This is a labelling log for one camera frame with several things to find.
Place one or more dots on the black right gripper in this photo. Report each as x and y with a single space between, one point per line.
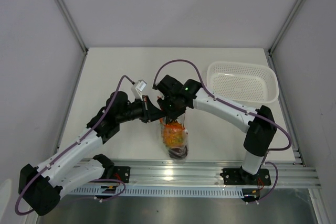
170 116

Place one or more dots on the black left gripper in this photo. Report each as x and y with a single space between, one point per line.
150 112

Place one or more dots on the toy pineapple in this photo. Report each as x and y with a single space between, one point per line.
173 134

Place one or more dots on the clear zip bag orange zipper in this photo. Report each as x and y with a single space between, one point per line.
167 120

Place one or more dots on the dark red toy apple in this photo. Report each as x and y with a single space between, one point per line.
178 153

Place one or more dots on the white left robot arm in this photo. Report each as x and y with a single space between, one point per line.
44 185

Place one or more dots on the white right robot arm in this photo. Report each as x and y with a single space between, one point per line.
258 125

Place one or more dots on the white plastic basket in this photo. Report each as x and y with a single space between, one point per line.
243 82

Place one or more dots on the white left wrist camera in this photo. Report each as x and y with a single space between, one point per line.
137 89

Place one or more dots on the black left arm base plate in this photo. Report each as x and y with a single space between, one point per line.
122 173

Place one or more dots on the white slotted cable duct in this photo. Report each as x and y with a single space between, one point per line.
157 191

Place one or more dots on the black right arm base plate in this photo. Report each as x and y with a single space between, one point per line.
237 176

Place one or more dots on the aluminium frame rail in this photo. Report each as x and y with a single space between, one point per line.
207 174

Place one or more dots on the left back frame post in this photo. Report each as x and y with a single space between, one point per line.
71 25

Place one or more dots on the frame post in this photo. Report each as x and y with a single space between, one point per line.
294 11
71 25

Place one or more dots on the right back frame post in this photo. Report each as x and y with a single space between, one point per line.
294 11

